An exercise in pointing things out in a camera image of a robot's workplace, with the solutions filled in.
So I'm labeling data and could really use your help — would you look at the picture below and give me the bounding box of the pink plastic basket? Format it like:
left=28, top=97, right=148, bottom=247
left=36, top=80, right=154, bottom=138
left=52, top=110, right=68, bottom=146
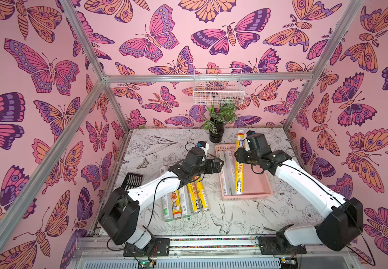
left=215, top=142, right=273, bottom=201

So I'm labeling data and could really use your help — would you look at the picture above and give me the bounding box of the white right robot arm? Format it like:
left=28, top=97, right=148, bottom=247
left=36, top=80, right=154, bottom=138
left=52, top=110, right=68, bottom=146
left=234, top=131, right=364, bottom=252

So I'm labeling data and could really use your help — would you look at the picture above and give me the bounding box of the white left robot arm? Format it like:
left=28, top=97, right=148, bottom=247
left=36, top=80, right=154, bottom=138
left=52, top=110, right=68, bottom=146
left=98, top=147, right=224, bottom=249

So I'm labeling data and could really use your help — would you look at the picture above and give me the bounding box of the yellow red wrap roll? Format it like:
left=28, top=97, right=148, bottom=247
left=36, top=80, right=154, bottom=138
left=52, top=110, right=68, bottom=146
left=171, top=191, right=182, bottom=220

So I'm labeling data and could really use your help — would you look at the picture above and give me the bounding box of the potted green plant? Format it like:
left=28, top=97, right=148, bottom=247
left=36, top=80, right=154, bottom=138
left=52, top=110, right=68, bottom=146
left=202, top=103, right=237, bottom=143

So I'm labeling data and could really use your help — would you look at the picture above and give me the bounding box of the black plastic scraper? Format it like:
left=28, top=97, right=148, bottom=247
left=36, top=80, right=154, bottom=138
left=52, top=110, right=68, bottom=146
left=121, top=173, right=143, bottom=190

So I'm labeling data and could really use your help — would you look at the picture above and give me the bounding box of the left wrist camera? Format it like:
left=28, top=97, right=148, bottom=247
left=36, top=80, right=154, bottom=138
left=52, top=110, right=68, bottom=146
left=197, top=141, right=210, bottom=155

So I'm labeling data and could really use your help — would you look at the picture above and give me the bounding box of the white wire wall basket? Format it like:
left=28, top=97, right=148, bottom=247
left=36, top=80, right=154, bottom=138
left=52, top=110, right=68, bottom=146
left=192, top=68, right=245, bottom=106

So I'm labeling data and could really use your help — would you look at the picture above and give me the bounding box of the aluminium frame rail base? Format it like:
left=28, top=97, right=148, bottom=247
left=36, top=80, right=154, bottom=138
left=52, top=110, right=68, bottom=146
left=69, top=235, right=362, bottom=269

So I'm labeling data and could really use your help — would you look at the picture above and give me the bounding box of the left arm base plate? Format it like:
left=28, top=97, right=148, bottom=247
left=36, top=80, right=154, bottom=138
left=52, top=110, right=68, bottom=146
left=123, top=238, right=170, bottom=257

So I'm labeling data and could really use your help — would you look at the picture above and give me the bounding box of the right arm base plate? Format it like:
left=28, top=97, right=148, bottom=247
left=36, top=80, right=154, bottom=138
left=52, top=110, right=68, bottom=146
left=254, top=235, right=307, bottom=255

